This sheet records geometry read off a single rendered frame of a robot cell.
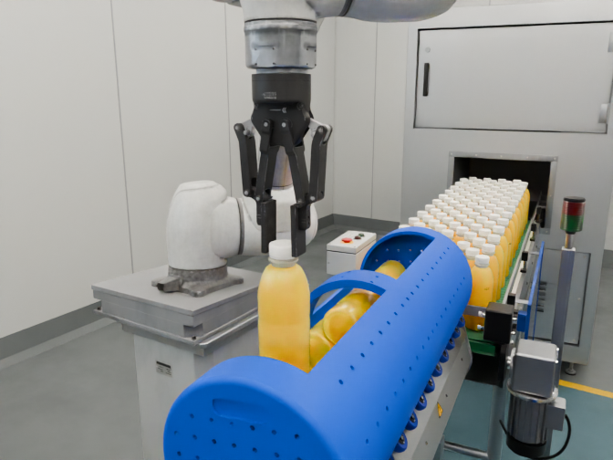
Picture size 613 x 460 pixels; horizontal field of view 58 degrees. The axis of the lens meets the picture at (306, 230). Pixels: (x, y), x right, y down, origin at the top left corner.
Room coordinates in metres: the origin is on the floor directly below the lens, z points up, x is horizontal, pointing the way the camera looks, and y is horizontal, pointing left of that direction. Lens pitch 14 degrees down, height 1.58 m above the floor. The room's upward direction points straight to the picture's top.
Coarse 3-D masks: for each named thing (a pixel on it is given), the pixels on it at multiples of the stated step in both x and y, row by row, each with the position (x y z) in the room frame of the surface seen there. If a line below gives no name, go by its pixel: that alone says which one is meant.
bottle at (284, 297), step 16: (272, 272) 0.71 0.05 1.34; (288, 272) 0.70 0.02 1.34; (304, 272) 0.73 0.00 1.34; (272, 288) 0.70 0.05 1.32; (288, 288) 0.70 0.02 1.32; (304, 288) 0.71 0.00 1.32; (272, 304) 0.69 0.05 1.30; (288, 304) 0.69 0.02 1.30; (304, 304) 0.70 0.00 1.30; (272, 320) 0.69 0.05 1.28; (288, 320) 0.69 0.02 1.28; (304, 320) 0.71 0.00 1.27; (272, 336) 0.69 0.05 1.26; (288, 336) 0.69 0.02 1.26; (304, 336) 0.70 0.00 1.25; (272, 352) 0.69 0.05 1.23; (288, 352) 0.69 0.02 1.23; (304, 352) 0.70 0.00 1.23; (304, 368) 0.71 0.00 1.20
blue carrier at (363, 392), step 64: (384, 256) 1.43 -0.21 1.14; (448, 256) 1.26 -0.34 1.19; (384, 320) 0.86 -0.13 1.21; (448, 320) 1.07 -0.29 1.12; (192, 384) 0.66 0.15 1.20; (256, 384) 0.61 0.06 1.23; (320, 384) 0.64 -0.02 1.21; (384, 384) 0.73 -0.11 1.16; (192, 448) 0.65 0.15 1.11; (256, 448) 0.61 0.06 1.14; (320, 448) 0.57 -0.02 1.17; (384, 448) 0.67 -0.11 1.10
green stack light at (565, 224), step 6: (564, 216) 1.65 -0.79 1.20; (570, 216) 1.64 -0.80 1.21; (576, 216) 1.63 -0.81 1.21; (582, 216) 1.64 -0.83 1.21; (564, 222) 1.65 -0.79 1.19; (570, 222) 1.64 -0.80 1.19; (576, 222) 1.63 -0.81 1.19; (582, 222) 1.64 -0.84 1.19; (564, 228) 1.65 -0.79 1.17; (570, 228) 1.64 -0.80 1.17; (576, 228) 1.63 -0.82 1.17; (582, 228) 1.65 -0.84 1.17
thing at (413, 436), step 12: (456, 348) 1.34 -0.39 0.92; (444, 372) 1.20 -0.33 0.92; (432, 396) 1.10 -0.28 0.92; (432, 408) 1.07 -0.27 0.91; (420, 420) 1.00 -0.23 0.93; (408, 432) 0.95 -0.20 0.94; (420, 432) 0.97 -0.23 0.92; (408, 444) 0.92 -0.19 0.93; (396, 456) 0.87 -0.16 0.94; (408, 456) 0.90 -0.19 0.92
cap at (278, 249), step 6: (276, 240) 0.74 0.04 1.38; (282, 240) 0.74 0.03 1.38; (288, 240) 0.74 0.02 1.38; (270, 246) 0.72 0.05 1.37; (276, 246) 0.71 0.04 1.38; (282, 246) 0.71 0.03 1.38; (288, 246) 0.71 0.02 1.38; (270, 252) 0.72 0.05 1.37; (276, 252) 0.71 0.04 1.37; (282, 252) 0.71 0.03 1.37; (288, 252) 0.71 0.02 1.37; (276, 258) 0.71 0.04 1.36; (282, 258) 0.71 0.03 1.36; (288, 258) 0.71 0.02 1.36
